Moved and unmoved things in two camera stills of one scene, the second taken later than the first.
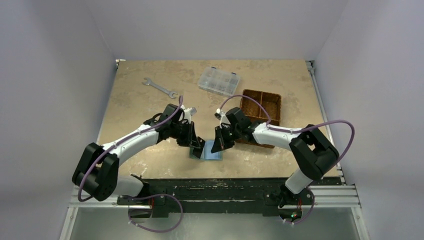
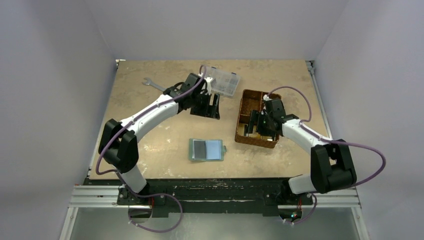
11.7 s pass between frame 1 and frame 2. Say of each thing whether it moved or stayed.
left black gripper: moved
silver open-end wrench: stayed
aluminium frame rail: stayed
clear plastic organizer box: stayed
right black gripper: moved
